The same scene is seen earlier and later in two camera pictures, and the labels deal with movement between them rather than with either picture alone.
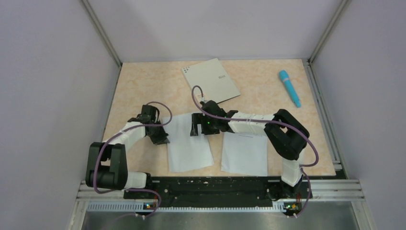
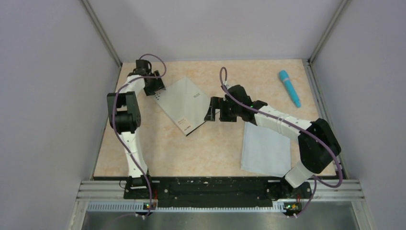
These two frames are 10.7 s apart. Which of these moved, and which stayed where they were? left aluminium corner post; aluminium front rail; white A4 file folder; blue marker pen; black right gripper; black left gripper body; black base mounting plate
Moved: white A4 file folder; black left gripper body; black right gripper
Stayed: left aluminium corner post; blue marker pen; aluminium front rail; black base mounting plate
